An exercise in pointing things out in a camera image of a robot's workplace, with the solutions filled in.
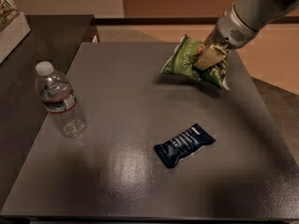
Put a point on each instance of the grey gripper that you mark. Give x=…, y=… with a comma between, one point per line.
x=229, y=30

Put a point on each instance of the green jalapeno chip bag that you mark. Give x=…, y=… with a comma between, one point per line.
x=183, y=59

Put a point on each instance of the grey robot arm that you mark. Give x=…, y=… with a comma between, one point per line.
x=258, y=13

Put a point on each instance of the dark blue rxbar wrapper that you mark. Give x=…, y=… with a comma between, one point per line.
x=183, y=145

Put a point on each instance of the clear plastic water bottle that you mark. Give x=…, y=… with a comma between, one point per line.
x=58, y=96

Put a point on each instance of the white box with snacks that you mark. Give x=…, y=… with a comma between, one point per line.
x=13, y=27

